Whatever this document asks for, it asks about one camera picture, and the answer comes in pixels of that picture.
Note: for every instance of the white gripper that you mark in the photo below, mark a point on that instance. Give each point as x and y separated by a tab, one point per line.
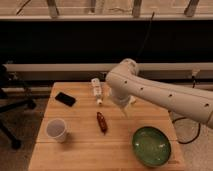
121	99

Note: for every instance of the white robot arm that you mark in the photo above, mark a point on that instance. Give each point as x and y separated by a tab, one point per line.
192	103

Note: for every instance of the green ceramic bowl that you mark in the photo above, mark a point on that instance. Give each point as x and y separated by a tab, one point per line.
151	146

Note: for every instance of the white sponge block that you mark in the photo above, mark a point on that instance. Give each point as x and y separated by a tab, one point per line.
132	100

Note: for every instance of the white plastic bottle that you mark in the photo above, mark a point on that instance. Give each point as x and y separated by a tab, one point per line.
97	90

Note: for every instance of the black smartphone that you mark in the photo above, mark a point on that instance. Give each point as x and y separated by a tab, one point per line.
65	99

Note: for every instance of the translucent plastic cup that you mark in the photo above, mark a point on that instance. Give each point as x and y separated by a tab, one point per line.
56	129

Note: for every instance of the black office chair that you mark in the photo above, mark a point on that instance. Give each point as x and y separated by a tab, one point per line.
29	102

